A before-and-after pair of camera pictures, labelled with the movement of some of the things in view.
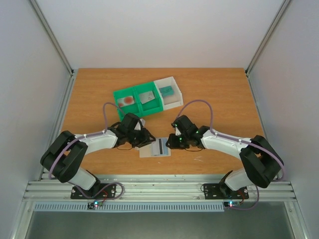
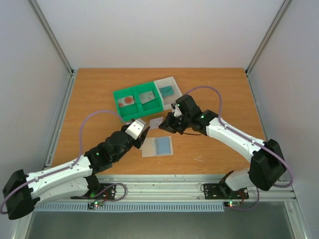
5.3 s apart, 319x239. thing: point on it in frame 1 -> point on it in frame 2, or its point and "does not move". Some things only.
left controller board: (96, 203) does not move
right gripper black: (177, 141) -> (173, 123)
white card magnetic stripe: (146, 97) does not move
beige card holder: (157, 148) does not move
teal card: (166, 91) does not move
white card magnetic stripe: (159, 148) -> (154, 123)
